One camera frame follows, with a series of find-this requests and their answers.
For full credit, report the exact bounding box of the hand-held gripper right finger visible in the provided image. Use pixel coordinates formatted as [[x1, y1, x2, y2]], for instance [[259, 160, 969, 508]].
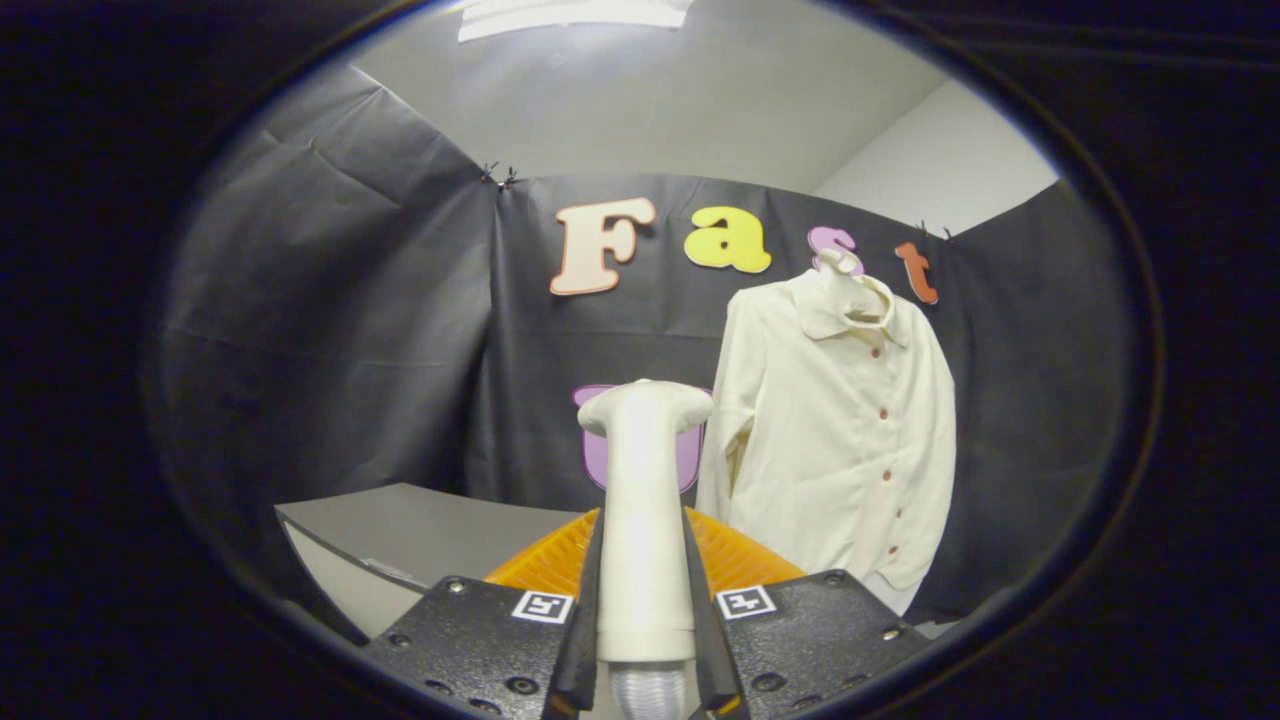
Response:
[[683, 507, 931, 720]]

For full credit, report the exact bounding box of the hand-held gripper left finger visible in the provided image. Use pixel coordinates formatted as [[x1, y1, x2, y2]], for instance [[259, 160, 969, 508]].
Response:
[[360, 507, 606, 720]]

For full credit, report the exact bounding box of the cream button-up shirt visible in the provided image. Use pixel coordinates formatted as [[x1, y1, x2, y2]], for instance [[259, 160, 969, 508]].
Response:
[[695, 270, 958, 593]]

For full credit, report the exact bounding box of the cream garment steamer head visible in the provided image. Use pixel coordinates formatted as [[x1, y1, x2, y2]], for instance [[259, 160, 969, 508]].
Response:
[[577, 378, 714, 666]]

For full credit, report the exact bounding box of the white clothes hanger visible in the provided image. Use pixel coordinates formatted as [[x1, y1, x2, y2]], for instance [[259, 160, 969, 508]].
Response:
[[815, 250, 891, 321]]

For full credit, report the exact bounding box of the grey-topped white cabinet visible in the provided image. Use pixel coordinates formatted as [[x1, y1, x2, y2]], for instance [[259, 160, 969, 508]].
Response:
[[275, 483, 586, 641]]

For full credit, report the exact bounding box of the black backdrop cloth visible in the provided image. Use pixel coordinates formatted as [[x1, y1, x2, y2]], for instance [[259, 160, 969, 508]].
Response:
[[150, 65, 1136, 626]]

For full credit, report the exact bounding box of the ceiling light panel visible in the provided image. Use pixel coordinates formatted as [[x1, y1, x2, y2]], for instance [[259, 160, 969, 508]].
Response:
[[458, 0, 693, 43]]

